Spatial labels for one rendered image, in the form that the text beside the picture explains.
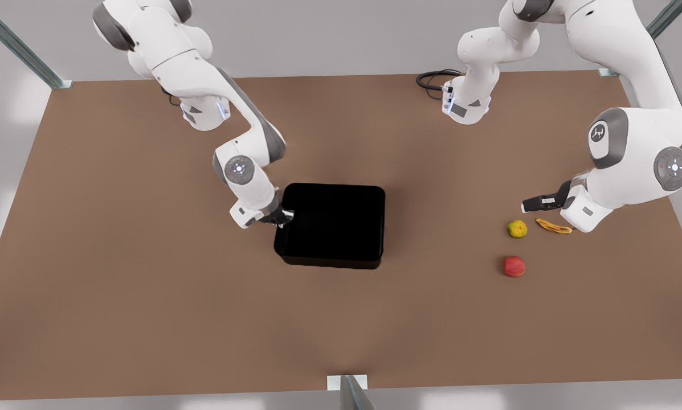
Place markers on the silver frame post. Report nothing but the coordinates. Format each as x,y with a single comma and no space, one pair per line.
352,393
660,25
16,45

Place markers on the yellow banana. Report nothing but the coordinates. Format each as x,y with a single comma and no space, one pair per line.
552,227

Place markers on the red apple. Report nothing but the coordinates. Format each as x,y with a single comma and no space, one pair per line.
514,266

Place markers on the black rectangular tray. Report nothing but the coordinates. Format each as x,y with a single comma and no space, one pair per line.
332,225

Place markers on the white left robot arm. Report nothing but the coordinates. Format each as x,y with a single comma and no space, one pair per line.
631,131

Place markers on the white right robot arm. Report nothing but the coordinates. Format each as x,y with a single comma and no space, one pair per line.
187,62

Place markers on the yellow-green round fruit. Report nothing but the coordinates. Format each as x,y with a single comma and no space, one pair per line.
517,229

